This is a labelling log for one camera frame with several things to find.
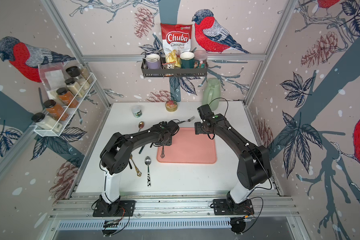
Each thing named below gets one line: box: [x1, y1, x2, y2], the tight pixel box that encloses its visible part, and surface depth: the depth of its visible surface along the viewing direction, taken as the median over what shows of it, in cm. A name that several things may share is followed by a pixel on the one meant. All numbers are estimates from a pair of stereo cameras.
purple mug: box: [146, 53, 161, 70], surface depth 85 cm
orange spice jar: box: [43, 99, 69, 121], surface depth 68 cm
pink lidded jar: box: [194, 49, 209, 69], surface depth 87 cm
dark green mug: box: [180, 51, 200, 69], surface depth 86 cm
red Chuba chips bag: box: [160, 23, 193, 56], surface depth 81 cm
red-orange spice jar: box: [56, 87, 79, 108], surface depth 73 cm
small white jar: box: [131, 105, 143, 118], surface depth 113 cm
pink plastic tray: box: [157, 127, 217, 164], surface depth 95 cm
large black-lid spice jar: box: [65, 64, 94, 84], surface depth 84 cm
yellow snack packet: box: [165, 49, 182, 68], surface depth 87 cm
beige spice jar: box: [64, 78, 85, 98], surface depth 78 cm
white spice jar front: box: [31, 112, 63, 133], surface depth 62 cm
